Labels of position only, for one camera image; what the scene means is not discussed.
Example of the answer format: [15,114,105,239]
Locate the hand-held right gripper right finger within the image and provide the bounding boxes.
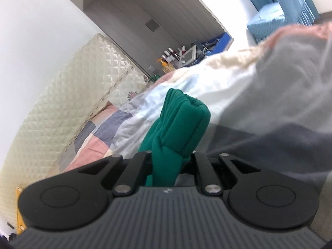
[191,153,261,196]

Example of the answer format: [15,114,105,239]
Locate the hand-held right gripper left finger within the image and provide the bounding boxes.
[78,150,153,196]

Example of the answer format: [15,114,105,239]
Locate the green garment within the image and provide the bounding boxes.
[137,88,210,187]

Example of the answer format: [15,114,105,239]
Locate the patchwork quilt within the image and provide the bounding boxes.
[56,22,332,213]

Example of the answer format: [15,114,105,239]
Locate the cream quilted headboard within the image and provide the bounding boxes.
[0,33,156,210]

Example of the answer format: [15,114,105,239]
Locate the yellow crown pillow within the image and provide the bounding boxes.
[16,187,28,235]

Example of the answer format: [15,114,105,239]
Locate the blue box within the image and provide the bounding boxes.
[205,32,232,51]

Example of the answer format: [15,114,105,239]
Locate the blue covered chair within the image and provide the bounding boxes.
[246,2,286,43]

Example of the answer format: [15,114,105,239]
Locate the white frame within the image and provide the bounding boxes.
[179,45,199,66]

